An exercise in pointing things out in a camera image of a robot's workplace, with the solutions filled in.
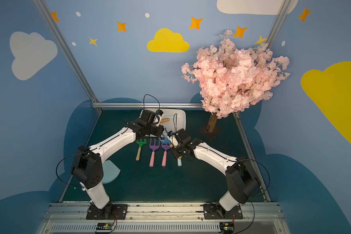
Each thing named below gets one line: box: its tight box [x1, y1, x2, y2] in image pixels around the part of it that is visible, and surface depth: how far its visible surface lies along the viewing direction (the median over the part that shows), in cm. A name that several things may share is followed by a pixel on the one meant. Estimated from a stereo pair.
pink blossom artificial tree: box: [181, 30, 291, 133], surface depth 67 cm
